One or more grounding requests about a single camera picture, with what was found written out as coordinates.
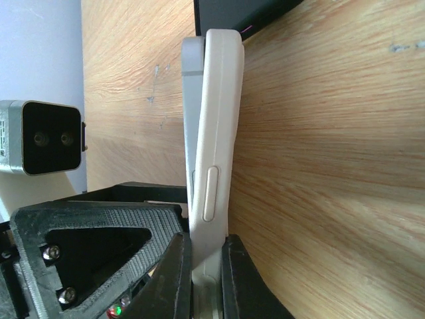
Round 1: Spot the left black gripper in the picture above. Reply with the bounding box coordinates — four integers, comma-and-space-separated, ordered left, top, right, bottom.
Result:
1, 183, 188, 318

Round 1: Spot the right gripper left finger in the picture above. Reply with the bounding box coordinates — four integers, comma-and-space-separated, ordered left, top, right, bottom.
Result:
127, 233, 192, 318

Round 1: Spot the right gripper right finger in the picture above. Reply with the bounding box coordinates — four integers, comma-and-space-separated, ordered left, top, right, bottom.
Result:
221, 235, 294, 319

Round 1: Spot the clear phone case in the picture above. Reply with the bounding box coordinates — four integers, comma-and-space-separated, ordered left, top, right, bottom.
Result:
189, 29, 244, 318

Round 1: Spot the black phone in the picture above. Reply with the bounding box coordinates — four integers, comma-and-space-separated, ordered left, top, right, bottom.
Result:
181, 37, 205, 207

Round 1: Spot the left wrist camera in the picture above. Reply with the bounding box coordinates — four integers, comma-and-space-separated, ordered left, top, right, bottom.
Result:
1, 100, 86, 175

